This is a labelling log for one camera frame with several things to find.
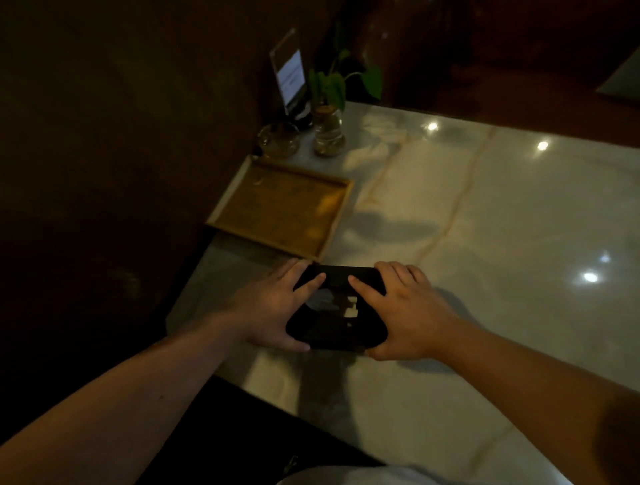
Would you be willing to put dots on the person's right middle finger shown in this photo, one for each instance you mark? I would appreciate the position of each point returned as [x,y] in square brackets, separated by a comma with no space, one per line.
[385,275]

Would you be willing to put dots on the glass vase with water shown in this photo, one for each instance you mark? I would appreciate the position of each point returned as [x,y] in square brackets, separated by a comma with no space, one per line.
[328,131]

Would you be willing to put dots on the person's right hand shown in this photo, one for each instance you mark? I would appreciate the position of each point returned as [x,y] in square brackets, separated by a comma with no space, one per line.
[410,315]

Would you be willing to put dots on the person's left thumb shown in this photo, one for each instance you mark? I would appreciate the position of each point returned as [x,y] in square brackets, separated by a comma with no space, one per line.
[297,344]

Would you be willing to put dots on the person's left middle finger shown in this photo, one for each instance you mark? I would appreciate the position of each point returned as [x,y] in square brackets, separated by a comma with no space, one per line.
[289,270]

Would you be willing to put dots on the wooden tray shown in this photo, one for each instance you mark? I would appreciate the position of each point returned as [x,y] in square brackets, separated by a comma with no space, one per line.
[282,207]

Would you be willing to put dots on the person's left forearm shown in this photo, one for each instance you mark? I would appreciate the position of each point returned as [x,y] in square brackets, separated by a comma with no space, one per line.
[125,404]

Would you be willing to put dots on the acrylic sign stand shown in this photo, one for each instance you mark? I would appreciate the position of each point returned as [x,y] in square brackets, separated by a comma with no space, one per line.
[290,75]

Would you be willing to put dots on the glass ashtray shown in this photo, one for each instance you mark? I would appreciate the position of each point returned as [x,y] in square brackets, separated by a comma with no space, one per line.
[278,140]

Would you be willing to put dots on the person's right thumb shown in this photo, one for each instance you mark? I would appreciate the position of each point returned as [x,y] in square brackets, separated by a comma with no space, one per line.
[380,352]

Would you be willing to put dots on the dark chair seat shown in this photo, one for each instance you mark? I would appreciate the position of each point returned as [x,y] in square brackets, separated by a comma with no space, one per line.
[250,434]

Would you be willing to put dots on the black rectangular tray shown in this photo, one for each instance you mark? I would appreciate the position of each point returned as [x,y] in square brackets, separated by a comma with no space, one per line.
[337,315]

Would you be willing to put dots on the person's right forearm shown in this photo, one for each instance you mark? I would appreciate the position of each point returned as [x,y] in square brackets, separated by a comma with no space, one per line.
[545,399]

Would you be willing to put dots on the green leafy plant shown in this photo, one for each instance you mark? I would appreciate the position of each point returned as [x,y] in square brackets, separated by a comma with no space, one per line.
[335,82]

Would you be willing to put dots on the person's left hand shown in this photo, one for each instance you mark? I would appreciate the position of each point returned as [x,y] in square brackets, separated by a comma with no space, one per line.
[267,310]

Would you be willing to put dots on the person's white clothing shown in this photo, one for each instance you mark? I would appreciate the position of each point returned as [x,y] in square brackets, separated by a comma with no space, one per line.
[360,475]

